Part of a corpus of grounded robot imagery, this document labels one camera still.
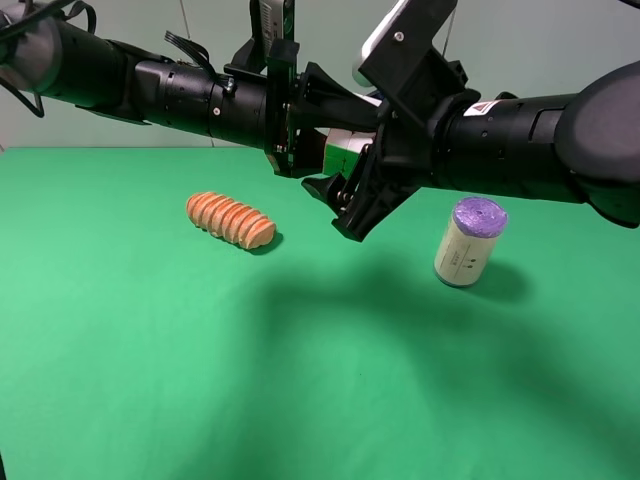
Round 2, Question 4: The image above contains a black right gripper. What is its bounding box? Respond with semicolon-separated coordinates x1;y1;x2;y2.
331;49;480;242

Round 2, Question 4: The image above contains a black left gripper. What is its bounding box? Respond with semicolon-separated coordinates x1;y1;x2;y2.
264;39;378;205

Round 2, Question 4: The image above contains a stickerless magic cube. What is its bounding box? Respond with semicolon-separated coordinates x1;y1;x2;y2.
320;91;384;177

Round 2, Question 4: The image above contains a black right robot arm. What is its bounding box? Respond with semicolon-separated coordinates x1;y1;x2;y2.
317;63;639;241

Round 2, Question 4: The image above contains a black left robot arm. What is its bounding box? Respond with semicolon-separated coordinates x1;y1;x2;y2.
1;1;377;178

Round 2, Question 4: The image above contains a purple garbage bag roll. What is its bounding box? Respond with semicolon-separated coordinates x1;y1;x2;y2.
434;197;508;287

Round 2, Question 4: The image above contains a sliced orange bread loaf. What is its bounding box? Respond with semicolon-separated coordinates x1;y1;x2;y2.
186;192;277;250

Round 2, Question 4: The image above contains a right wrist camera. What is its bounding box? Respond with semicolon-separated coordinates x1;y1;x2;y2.
352;1;458;87

